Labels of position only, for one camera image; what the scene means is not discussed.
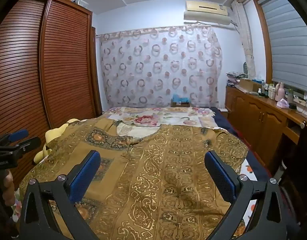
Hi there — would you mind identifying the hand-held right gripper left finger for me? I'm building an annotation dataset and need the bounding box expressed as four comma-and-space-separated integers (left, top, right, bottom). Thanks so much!
18, 150, 102, 240

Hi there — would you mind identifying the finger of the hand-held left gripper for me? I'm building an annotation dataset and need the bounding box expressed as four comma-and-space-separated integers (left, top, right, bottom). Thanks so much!
17, 136, 42, 153
6, 129, 29, 142

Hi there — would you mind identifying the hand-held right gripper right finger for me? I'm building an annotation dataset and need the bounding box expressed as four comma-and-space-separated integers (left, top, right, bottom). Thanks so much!
204, 150, 302, 240

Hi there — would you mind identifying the brown patterned garment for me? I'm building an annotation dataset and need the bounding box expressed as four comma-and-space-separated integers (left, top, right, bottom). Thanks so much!
20, 119, 249, 240

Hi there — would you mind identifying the pile of folded clothes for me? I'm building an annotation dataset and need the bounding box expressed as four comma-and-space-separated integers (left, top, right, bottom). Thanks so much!
226, 71, 247, 88

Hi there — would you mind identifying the person's left hand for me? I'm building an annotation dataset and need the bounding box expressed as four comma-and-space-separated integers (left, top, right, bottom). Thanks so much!
0, 169, 15, 207

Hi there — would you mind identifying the yellow plush toy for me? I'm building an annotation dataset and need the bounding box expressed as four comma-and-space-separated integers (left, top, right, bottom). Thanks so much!
33, 118, 80, 164

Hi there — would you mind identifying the orange floral bed sheet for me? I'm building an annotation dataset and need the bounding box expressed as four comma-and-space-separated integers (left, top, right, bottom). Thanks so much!
8, 160, 260, 240

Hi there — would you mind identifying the wooden sideboard cabinet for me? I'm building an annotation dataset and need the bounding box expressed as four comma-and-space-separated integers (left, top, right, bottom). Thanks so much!
225, 85, 307, 172

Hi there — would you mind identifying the dark chair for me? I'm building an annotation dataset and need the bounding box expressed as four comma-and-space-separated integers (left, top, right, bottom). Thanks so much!
278, 122, 307, 240

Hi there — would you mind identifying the wooden louvered wardrobe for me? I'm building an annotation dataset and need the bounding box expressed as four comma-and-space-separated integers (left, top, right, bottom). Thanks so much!
0, 0, 104, 192

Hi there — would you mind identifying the brown box with teal cloth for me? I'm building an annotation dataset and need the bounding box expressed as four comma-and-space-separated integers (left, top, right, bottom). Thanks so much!
170, 94, 191, 108

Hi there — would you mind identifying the pink floral quilt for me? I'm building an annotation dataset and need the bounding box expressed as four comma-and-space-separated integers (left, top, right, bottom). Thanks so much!
103, 106, 220, 138

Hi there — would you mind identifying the pink tissue box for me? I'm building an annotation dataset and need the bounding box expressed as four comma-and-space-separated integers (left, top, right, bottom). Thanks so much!
276, 98, 290, 109

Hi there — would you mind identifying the cardboard box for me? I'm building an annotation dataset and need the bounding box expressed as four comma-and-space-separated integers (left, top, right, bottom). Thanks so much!
235, 78, 263, 93

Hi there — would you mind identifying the group of small bottles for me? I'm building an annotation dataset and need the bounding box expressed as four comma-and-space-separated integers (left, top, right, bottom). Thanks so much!
258, 81, 276, 98

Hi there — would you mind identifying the pink thermos bottle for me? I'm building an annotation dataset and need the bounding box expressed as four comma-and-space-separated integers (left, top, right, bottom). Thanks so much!
275, 82, 285, 102

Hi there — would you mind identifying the circle patterned curtain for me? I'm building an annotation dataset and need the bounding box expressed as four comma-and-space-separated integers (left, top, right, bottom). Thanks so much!
97, 26, 224, 108

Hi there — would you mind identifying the white tied curtain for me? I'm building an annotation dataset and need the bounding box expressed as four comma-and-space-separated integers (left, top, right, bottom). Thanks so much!
231, 0, 257, 78

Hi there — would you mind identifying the wooden window frame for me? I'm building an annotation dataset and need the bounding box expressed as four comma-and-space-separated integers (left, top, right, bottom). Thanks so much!
252, 0, 307, 85

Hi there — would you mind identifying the beige wall air conditioner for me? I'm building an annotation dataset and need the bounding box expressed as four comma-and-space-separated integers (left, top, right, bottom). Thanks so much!
183, 10, 233, 27

